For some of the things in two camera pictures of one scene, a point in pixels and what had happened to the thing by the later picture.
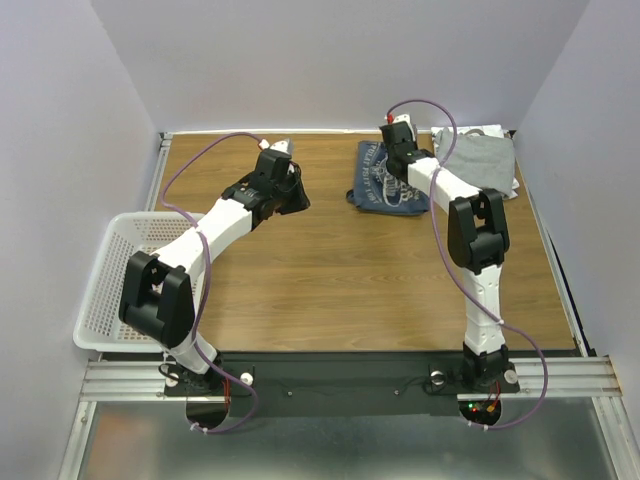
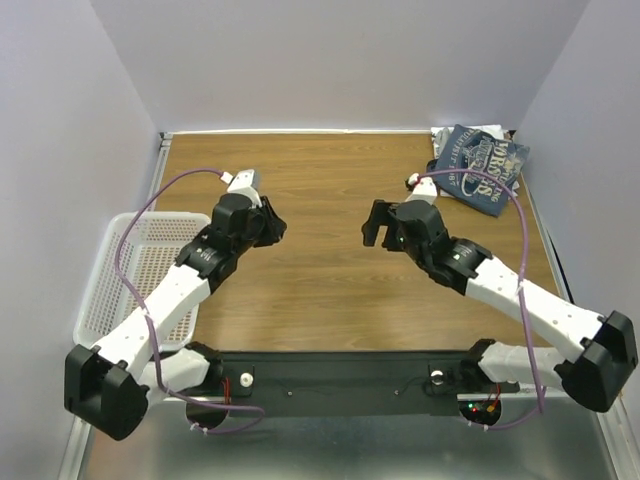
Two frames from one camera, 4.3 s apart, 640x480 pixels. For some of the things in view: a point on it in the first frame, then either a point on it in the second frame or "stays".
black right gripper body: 393,133 → 382,223
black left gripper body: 290,196 → 263,230
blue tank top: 379,191 → 468,149
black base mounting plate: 343,384 stays
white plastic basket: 100,326 stays
